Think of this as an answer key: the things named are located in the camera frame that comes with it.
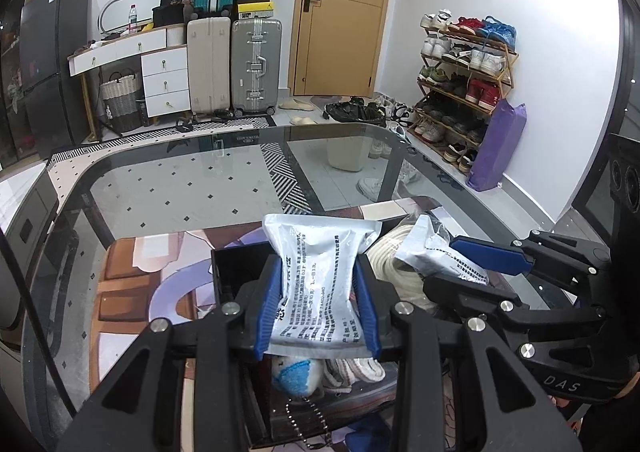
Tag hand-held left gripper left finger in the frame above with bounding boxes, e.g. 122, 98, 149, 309
55, 255, 283, 452

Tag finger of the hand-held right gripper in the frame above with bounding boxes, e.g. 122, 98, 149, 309
449, 229, 614, 279
422, 272, 609, 334

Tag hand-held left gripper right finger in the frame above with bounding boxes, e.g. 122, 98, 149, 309
352, 257, 586, 452

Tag white printed packet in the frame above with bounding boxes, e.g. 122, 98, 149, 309
262, 213, 383, 360
394, 213, 490, 287

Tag white cable bundle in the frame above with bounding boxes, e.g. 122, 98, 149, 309
322, 356, 387, 389

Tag white plush toy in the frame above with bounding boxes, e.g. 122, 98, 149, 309
270, 354, 333, 450

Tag person's right hand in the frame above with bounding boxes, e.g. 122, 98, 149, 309
549, 396, 584, 439

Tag purple bag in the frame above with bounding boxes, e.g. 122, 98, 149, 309
466, 100, 527, 192

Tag printed desk mat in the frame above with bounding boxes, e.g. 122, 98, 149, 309
92, 195, 501, 452

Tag blue cloth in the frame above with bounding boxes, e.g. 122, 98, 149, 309
345, 414, 397, 452

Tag white sneaker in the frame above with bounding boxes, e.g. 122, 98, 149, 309
356, 175, 421, 203

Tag white trash bin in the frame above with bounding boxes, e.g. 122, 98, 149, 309
326, 135, 369, 172

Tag pile of loose shoes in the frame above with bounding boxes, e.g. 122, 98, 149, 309
367, 92, 422, 159

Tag wooden shoe rack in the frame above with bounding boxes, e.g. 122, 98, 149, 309
407, 25, 521, 173

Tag black white patterned rug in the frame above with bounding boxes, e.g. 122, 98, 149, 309
47, 115, 321, 213

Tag black plastic bag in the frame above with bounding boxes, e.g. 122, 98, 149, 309
324, 97, 388, 126

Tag rows of racked shoes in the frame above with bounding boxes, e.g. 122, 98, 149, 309
412, 10, 518, 173

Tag silver suitcase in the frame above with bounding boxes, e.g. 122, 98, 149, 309
230, 18, 283, 115

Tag woven basket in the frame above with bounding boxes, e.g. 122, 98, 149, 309
99, 72, 144, 133

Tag beige suitcase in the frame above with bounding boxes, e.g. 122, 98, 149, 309
186, 16, 232, 115

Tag white desk with drawers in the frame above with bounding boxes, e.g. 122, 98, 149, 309
67, 26, 192, 140

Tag wooden door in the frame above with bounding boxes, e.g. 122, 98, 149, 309
289, 0, 398, 98

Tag black paper bag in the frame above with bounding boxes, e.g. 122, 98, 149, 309
151, 0, 190, 28

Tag dark refrigerator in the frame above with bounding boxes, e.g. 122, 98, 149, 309
19, 0, 93, 145

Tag dark glass cabinet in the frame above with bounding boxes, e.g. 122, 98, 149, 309
0, 7, 32, 173

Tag cream rope coil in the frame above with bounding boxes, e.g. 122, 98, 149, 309
367, 225, 453, 305

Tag oval metal frame mirror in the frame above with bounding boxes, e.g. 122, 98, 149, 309
97, 0, 161, 36

